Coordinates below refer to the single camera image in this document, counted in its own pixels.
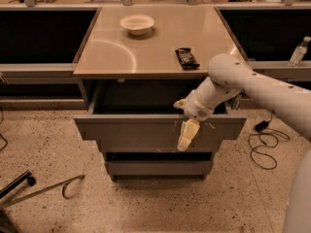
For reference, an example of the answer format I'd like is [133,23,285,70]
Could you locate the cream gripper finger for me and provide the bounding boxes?
[177,119,200,151]
[173,99,186,109]

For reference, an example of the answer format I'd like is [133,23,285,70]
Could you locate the grey window rail frame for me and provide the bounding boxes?
[0,2,311,110]

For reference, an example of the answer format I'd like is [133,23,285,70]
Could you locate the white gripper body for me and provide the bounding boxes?
[183,90,215,121]

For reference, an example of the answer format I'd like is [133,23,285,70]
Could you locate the grey drawer cabinet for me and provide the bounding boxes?
[74,5,246,179]

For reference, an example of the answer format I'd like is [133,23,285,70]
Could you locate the clear plastic water bottle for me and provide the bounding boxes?
[289,36,311,66]

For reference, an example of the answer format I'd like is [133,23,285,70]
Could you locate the metal stand leg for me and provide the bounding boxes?
[0,174,85,210]

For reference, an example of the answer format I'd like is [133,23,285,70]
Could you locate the grey top drawer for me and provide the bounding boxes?
[73,81,248,153]

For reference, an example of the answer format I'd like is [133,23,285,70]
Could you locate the white bowl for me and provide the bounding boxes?
[120,15,155,36]

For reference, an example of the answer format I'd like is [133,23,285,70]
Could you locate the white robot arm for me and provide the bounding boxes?
[174,53,311,233]

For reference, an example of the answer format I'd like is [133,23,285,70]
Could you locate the black snack bar wrapper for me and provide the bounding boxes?
[175,48,200,70]

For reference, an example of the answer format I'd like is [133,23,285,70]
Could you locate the grey drawer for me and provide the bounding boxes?
[73,81,248,153]
[105,161,213,176]

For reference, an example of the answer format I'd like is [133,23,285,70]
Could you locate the black caster leg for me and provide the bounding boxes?
[0,170,36,199]

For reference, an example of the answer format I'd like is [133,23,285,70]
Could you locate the grey bottom drawer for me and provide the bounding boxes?
[105,161,213,176]

